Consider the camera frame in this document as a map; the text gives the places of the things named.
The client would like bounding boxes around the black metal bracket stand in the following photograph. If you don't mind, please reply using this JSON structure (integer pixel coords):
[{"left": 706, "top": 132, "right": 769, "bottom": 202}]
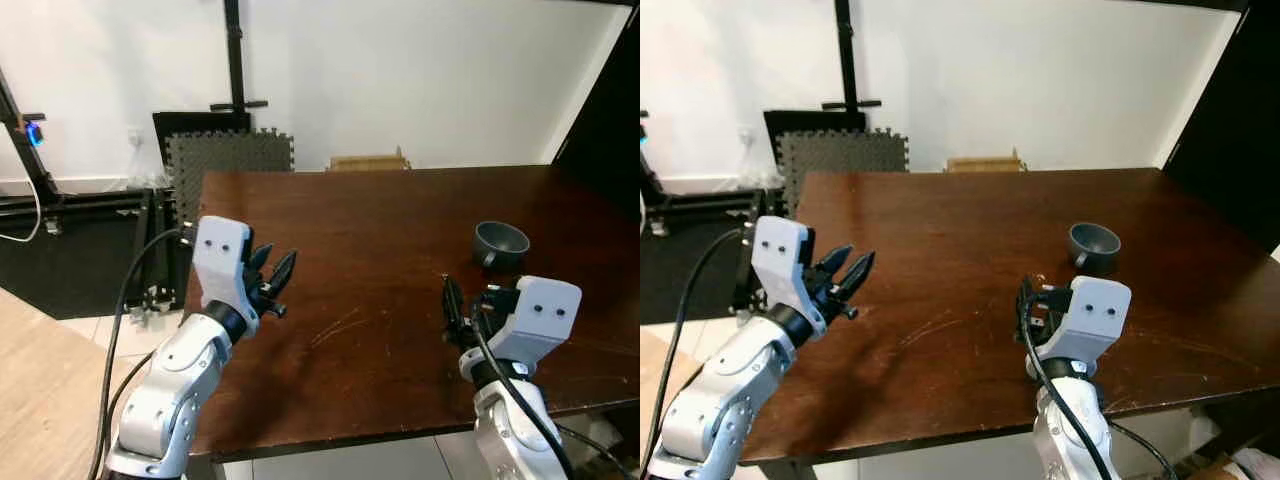
[
  {"left": 124, "top": 186, "right": 198, "bottom": 313},
  {"left": 728, "top": 190, "right": 793, "bottom": 313}
]

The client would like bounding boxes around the grey foam puzzle mat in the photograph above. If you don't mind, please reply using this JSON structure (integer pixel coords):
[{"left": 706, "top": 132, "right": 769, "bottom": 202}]
[
  {"left": 164, "top": 129, "right": 297, "bottom": 227},
  {"left": 777, "top": 129, "right": 910, "bottom": 218}
]

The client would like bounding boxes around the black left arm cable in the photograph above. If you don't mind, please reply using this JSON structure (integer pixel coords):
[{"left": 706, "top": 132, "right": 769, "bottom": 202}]
[
  {"left": 88, "top": 228, "right": 197, "bottom": 480},
  {"left": 642, "top": 228, "right": 753, "bottom": 476}
]

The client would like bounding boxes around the black metal frame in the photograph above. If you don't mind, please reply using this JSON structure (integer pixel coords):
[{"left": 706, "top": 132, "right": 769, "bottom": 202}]
[
  {"left": 0, "top": 68, "right": 166, "bottom": 223},
  {"left": 640, "top": 165, "right": 771, "bottom": 226}
]

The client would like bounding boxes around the black dark panel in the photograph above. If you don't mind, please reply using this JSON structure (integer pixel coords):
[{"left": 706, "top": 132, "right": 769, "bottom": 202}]
[
  {"left": 549, "top": 0, "right": 641, "bottom": 223},
  {"left": 1163, "top": 0, "right": 1280, "bottom": 253}
]

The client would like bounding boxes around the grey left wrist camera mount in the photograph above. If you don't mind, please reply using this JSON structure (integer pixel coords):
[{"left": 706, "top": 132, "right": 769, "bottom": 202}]
[
  {"left": 191, "top": 215, "right": 252, "bottom": 311},
  {"left": 750, "top": 215, "right": 813, "bottom": 311}
]

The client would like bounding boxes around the white cable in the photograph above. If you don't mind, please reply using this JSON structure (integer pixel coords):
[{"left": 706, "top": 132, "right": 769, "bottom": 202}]
[{"left": 0, "top": 175, "right": 44, "bottom": 244}]

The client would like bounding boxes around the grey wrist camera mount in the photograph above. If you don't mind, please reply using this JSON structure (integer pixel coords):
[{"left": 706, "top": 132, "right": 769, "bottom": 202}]
[
  {"left": 485, "top": 277, "right": 584, "bottom": 366},
  {"left": 191, "top": 215, "right": 252, "bottom": 311},
  {"left": 1042, "top": 277, "right": 1133, "bottom": 366},
  {"left": 750, "top": 215, "right": 813, "bottom": 311}
]

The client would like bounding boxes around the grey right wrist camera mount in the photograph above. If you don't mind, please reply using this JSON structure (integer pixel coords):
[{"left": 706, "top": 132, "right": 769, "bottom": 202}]
[
  {"left": 485, "top": 277, "right": 584, "bottom": 366},
  {"left": 1042, "top": 277, "right": 1133, "bottom": 366}
]

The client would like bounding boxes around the light wooden crate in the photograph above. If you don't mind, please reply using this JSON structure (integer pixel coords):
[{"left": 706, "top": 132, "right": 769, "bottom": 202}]
[
  {"left": 945, "top": 148, "right": 1030, "bottom": 173},
  {"left": 327, "top": 147, "right": 414, "bottom": 173}
]

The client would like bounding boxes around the dark grey cup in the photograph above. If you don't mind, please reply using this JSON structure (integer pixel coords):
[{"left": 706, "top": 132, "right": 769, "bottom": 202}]
[
  {"left": 473, "top": 221, "right": 532, "bottom": 270},
  {"left": 1068, "top": 222, "right": 1124, "bottom": 274}
]

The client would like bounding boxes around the black floor mat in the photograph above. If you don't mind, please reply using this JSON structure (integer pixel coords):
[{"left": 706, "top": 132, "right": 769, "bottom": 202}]
[
  {"left": 0, "top": 213, "right": 153, "bottom": 322},
  {"left": 640, "top": 215, "right": 749, "bottom": 327}
]

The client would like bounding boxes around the black flat board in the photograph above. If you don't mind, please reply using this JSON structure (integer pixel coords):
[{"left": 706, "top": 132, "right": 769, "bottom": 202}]
[
  {"left": 152, "top": 110, "right": 252, "bottom": 169},
  {"left": 764, "top": 108, "right": 867, "bottom": 163}
]

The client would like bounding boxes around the black upright pole stand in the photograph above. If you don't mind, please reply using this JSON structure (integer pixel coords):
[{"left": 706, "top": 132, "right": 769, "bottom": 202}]
[
  {"left": 209, "top": 0, "right": 270, "bottom": 113},
  {"left": 821, "top": 0, "right": 884, "bottom": 111}
]

